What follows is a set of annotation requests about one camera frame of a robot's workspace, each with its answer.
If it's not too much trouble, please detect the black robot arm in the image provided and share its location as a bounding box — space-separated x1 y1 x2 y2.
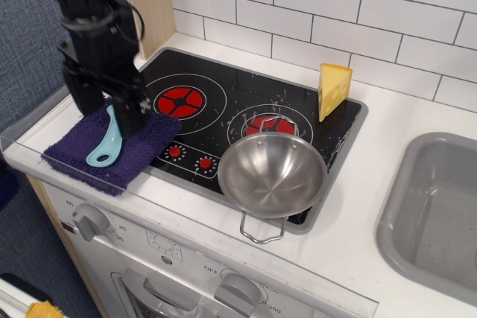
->
56 0 151 139

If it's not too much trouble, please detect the grey left oven knob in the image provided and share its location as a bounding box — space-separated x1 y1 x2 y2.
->
72 203 110 242

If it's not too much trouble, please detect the steel bowl with wire handles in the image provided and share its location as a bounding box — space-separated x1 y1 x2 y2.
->
218 115 329 244

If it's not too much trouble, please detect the blue dish brush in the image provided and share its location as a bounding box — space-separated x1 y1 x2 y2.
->
86 105 122 168

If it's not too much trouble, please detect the grey oven knob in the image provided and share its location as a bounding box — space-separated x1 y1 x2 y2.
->
214 273 262 317
72 203 110 242

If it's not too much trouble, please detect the grey sink basin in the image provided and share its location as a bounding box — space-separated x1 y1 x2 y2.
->
376 133 476 305

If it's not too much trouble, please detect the silver oven door handle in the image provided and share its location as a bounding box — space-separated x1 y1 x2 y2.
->
121 270 211 317

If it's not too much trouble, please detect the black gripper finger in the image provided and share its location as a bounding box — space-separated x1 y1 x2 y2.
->
113 90 148 139
62 63 104 115

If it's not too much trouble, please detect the grey right oven knob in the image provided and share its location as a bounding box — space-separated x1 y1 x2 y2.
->
214 273 262 317

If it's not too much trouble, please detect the yellow cheese wedge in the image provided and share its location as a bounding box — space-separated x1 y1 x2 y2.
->
318 63 353 122

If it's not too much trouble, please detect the black toy stovetop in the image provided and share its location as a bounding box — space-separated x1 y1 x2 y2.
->
137 48 370 236

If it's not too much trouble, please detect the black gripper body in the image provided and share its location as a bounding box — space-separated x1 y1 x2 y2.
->
59 7 145 97

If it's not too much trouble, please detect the yellow object at corner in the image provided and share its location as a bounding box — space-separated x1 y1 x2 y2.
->
25 301 65 318

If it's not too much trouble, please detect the purple towel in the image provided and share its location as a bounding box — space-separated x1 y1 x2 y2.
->
42 99 181 196

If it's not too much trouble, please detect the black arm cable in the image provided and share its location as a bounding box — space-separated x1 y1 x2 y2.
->
111 0 145 49

